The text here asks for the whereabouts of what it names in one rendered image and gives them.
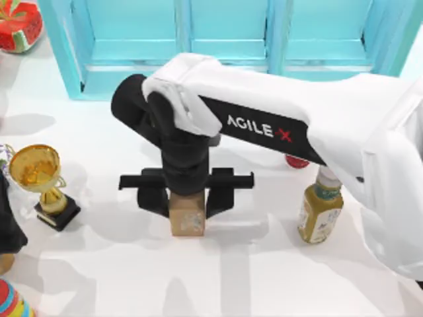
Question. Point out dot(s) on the stack of coloured rings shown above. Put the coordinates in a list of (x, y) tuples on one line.
[(11, 300)]

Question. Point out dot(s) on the gold trophy with black base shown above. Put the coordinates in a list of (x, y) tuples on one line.
[(36, 171)]

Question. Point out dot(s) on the yellow green bottle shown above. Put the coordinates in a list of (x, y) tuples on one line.
[(320, 211)]

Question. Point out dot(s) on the light blue rack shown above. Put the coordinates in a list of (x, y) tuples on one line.
[(172, 39)]

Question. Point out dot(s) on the brown cardboard box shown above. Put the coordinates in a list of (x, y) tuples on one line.
[(187, 218)]

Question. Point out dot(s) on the red round cap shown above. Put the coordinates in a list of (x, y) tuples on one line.
[(295, 162)]

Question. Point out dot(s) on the brown wooden object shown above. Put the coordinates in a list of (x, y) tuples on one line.
[(5, 262)]

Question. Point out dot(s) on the red and green pot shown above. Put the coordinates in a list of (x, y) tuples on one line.
[(18, 29)]

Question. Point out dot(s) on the purple and white plant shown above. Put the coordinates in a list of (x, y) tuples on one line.
[(4, 155)]

